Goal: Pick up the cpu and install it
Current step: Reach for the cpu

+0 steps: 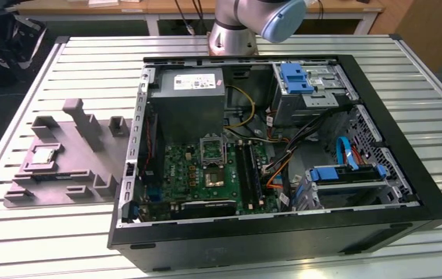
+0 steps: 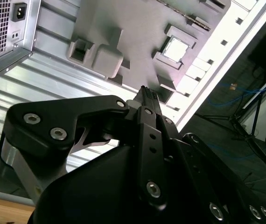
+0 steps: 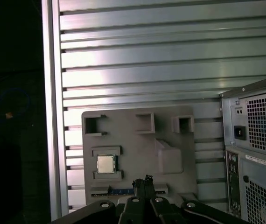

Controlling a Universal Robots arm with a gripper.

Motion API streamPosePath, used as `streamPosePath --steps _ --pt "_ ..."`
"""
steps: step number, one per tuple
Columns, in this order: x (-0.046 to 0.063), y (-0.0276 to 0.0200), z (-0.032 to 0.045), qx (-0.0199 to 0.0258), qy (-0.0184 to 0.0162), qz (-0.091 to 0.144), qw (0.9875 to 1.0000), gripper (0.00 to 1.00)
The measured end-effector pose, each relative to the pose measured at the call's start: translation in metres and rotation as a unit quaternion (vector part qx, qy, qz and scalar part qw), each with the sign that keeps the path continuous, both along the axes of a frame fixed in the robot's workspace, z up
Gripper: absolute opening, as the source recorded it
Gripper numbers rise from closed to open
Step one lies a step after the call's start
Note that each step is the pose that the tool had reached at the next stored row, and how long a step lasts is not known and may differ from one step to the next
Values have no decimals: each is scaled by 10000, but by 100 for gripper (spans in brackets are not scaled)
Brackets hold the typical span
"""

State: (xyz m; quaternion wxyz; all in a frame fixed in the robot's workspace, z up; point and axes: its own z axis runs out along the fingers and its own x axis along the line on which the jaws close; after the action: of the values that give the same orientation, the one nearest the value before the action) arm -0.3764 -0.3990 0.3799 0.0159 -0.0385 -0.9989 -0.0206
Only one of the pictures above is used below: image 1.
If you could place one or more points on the silver CPU green edge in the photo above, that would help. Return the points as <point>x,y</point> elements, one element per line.
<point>43,155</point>

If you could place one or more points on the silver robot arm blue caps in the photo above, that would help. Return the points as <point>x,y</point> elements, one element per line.
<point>232,37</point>

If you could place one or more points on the CPU socket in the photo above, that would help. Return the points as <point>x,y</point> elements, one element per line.
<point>214,177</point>

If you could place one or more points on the white box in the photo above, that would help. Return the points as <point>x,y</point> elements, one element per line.
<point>103,3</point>

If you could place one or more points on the grey plastic parts rack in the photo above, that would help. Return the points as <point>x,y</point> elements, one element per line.
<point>77,162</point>

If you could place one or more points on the RAM stick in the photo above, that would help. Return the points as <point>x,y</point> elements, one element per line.
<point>56,176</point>

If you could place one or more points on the grey power supply unit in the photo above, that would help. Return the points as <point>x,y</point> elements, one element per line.
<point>186,113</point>

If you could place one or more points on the green motherboard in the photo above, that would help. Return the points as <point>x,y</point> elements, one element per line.
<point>182,174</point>

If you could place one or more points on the blue expansion slot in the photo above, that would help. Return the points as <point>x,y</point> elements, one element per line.
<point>153,194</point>

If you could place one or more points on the blue port connector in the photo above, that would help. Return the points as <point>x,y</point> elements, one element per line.
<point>133,211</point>

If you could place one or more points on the empty blue disk carrier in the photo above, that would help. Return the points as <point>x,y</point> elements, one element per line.
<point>292,75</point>

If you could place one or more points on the black RAM slot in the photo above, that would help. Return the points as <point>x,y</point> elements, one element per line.
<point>243,174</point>
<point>247,174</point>
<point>251,174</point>
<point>256,174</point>

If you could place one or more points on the black graphics card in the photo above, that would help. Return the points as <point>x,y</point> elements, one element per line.
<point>206,205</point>

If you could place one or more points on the metal drive cage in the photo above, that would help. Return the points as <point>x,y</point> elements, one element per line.
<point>322,100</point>

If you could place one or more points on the wooden desk white legs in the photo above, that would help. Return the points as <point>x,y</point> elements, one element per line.
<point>341,9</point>

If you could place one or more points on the hard disk in blue carrier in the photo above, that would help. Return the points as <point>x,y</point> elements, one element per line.
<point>323,173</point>

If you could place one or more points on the black open PC case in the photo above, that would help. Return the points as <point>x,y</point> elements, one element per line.
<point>244,247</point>

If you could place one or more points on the metal disk bay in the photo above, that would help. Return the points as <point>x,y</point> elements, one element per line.
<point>361,184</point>

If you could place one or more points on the wooden cabinet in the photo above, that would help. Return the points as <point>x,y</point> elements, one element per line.
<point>430,29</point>

